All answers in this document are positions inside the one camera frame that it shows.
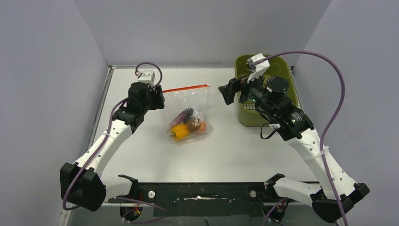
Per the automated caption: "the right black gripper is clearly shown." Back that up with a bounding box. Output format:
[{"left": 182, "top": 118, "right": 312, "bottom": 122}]
[{"left": 219, "top": 68, "right": 276, "bottom": 117}]

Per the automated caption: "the yellow toy bell pepper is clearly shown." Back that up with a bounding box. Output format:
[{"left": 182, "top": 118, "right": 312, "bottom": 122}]
[{"left": 170, "top": 124, "right": 190, "bottom": 142}]

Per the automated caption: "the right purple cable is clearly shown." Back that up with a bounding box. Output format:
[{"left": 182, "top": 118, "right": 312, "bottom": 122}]
[{"left": 249, "top": 51, "right": 350, "bottom": 226}]

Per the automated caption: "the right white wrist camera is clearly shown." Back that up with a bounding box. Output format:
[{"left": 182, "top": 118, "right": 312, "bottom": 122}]
[{"left": 247, "top": 53, "right": 270, "bottom": 83}]

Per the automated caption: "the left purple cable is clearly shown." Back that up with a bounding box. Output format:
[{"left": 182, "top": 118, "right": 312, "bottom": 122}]
[{"left": 62, "top": 62, "right": 169, "bottom": 225}]

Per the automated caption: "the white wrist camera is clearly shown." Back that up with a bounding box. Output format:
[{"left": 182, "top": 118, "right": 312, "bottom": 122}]
[
  {"left": 137, "top": 70, "right": 155, "bottom": 87},
  {"left": 247, "top": 53, "right": 270, "bottom": 83}
]

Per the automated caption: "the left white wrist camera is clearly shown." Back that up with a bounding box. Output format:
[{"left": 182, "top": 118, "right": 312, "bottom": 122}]
[{"left": 137, "top": 70, "right": 155, "bottom": 87}]

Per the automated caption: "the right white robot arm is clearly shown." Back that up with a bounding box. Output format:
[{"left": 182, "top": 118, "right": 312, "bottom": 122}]
[{"left": 219, "top": 77, "right": 370, "bottom": 223}]

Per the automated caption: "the clear zip top bag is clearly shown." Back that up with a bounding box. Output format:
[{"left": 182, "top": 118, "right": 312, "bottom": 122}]
[{"left": 160, "top": 84, "right": 213, "bottom": 143}]

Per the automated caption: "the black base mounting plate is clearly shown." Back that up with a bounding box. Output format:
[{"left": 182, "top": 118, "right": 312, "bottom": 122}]
[{"left": 117, "top": 182, "right": 283, "bottom": 221}]

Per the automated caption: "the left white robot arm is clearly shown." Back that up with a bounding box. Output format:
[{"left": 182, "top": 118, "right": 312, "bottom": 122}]
[{"left": 60, "top": 82, "right": 165, "bottom": 211}]

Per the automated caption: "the dark green toy avocado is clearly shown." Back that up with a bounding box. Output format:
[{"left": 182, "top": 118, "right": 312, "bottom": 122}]
[{"left": 190, "top": 108, "right": 204, "bottom": 124}]

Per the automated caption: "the purple cable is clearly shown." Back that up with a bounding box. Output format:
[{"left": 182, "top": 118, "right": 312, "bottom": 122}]
[
  {"left": 62, "top": 62, "right": 169, "bottom": 225},
  {"left": 249, "top": 51, "right": 350, "bottom": 226}
]

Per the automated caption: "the purple toy eggplant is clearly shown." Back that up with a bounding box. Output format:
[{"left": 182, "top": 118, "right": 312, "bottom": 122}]
[{"left": 166, "top": 108, "right": 193, "bottom": 131}]

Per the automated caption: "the olive green plastic basket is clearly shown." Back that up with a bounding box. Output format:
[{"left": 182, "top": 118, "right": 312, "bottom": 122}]
[{"left": 238, "top": 56, "right": 299, "bottom": 127}]

